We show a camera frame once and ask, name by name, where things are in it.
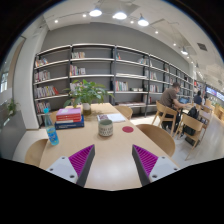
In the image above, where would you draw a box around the wooden chair under man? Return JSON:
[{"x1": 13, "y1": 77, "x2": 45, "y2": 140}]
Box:
[{"x1": 155, "y1": 101, "x2": 177, "y2": 131}]

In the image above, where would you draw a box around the potted green plant white pot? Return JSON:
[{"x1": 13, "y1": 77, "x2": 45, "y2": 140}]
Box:
[{"x1": 63, "y1": 79, "x2": 114, "y2": 115}]

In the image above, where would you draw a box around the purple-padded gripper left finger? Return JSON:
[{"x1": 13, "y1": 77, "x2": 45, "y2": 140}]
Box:
[{"x1": 47, "y1": 145, "x2": 95, "y2": 187}]

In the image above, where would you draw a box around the wooden chair near right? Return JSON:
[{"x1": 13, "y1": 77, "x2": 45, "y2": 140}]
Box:
[{"x1": 137, "y1": 124, "x2": 175, "y2": 157}]

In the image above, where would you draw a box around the wooden chair near left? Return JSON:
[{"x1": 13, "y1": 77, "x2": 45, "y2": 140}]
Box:
[{"x1": 25, "y1": 139, "x2": 47, "y2": 167}]

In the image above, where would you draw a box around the wooden chair far side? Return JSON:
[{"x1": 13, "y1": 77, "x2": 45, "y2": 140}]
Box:
[{"x1": 116, "y1": 105, "x2": 133, "y2": 120}]

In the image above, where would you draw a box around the black backpack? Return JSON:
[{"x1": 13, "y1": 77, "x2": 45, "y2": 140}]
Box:
[{"x1": 183, "y1": 106, "x2": 199, "y2": 136}]

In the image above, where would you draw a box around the small plant by window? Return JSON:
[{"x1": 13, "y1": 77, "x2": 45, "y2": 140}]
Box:
[{"x1": 7, "y1": 99, "x2": 19, "y2": 116}]

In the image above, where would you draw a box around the red round coaster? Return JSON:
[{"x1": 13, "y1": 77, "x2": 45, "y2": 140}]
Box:
[{"x1": 122, "y1": 126, "x2": 134, "y2": 133}]

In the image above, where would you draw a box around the large grey bookshelf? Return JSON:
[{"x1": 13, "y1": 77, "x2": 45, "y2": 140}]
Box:
[{"x1": 33, "y1": 43, "x2": 193, "y2": 123}]

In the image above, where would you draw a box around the open magazine on table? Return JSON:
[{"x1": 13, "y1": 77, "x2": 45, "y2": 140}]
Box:
[{"x1": 97, "y1": 113, "x2": 125, "y2": 123}]

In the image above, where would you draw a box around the red middle book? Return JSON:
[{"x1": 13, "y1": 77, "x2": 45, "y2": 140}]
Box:
[{"x1": 56, "y1": 115, "x2": 81, "y2": 122}]

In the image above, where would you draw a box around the pink top book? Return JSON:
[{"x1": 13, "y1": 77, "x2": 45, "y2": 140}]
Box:
[{"x1": 56, "y1": 108, "x2": 81, "y2": 117}]

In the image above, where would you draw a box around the wooden chair with backpack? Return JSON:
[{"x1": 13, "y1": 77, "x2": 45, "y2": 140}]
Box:
[{"x1": 175, "y1": 112, "x2": 205, "y2": 162}]

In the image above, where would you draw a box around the blue plastic water bottle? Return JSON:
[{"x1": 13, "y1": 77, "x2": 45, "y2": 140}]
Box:
[{"x1": 44, "y1": 108, "x2": 59, "y2": 145}]

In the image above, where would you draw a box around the green patterned ceramic mug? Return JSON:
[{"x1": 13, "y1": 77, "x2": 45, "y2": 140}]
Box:
[{"x1": 98, "y1": 119, "x2": 113, "y2": 137}]

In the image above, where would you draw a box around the seated man brown shirt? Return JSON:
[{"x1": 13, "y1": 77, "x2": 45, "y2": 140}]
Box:
[{"x1": 159, "y1": 82, "x2": 187, "y2": 132}]

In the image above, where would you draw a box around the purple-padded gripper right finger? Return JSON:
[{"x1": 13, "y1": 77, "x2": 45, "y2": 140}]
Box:
[{"x1": 132, "y1": 145, "x2": 179, "y2": 186}]

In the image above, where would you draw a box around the dark blue bottom book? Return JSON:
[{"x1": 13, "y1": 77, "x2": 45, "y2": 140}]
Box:
[{"x1": 55, "y1": 116, "x2": 84, "y2": 130}]

